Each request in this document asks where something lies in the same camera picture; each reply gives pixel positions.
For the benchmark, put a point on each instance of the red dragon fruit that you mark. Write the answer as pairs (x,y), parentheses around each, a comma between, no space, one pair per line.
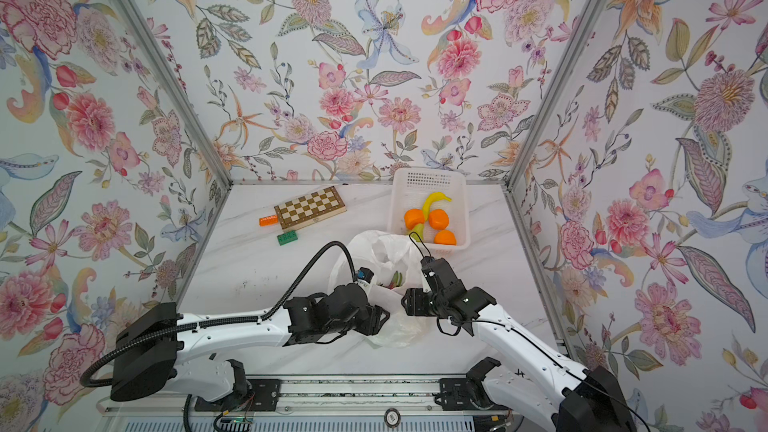
(396,281)

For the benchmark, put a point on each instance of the wooden folding chessboard box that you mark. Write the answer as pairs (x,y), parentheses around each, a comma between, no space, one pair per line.
(309,209)

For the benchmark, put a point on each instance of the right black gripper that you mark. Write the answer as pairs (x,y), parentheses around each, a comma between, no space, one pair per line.
(413,303)

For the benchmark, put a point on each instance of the aluminium corner post left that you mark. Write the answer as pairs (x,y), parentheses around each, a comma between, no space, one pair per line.
(166,78)

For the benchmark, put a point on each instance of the orange mandarin fruit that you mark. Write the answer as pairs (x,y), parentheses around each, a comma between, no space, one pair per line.
(445,237)
(438,219)
(413,218)

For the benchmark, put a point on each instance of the white translucent plastic bag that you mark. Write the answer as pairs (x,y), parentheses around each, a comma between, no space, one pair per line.
(386,254)

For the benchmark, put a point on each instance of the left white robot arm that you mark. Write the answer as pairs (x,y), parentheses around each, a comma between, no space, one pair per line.
(195,358)

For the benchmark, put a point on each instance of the aluminium back bottom rail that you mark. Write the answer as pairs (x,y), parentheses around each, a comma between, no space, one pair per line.
(280,182)

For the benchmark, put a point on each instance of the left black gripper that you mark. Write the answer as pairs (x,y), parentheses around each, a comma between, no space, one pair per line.
(374,320)

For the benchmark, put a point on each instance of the yellow banana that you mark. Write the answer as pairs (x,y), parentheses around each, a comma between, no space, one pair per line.
(430,200)

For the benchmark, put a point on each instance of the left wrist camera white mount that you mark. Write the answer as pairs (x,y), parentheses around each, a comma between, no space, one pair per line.
(365,275)

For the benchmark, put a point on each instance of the white perforated plastic basket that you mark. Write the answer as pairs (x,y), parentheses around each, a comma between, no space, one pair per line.
(412,188)

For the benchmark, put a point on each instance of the aluminium corner post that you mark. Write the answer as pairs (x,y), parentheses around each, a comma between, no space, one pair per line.
(166,78)
(561,79)

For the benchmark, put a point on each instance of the orange toy building brick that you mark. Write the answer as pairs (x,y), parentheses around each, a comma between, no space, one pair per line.
(268,221)

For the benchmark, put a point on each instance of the green toy building brick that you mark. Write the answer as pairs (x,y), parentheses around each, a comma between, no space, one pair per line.
(287,237)

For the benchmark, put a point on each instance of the green pear fruit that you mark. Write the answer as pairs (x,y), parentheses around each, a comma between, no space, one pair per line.
(418,231)

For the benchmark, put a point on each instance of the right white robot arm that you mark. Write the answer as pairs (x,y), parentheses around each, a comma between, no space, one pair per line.
(531,378)

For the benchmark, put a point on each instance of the aluminium corner post right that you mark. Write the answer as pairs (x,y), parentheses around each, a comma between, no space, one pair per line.
(561,79)

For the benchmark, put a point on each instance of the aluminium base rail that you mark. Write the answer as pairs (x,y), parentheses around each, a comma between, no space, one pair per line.
(325,403)

